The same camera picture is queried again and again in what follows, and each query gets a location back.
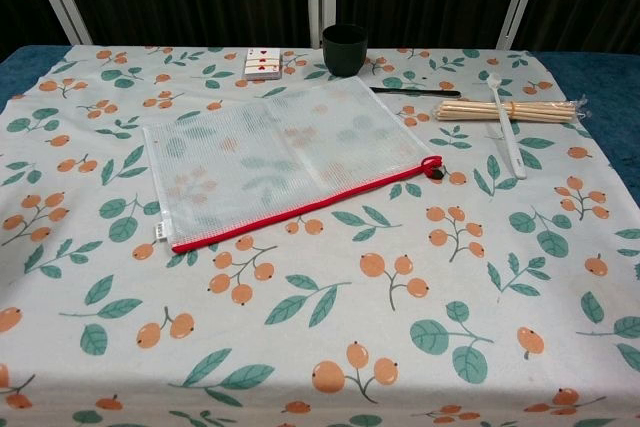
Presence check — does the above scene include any white mesh zipper pouch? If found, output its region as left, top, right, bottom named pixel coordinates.
left=142, top=75, right=447, bottom=255

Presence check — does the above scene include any deck of playing cards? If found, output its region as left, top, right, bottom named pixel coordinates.
left=243, top=46, right=284, bottom=82

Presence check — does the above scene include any fruit and leaf print tablecloth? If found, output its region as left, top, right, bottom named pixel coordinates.
left=0, top=44, right=640, bottom=427

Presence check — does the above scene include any dark green plastic cup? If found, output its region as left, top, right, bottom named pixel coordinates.
left=321, top=23, right=370, bottom=78

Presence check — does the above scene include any wrapped bundle of wooden sticks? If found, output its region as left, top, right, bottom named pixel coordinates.
left=435, top=94, right=589, bottom=127

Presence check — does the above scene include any white long-handled spoon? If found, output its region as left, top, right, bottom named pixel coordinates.
left=485, top=71, right=529, bottom=180

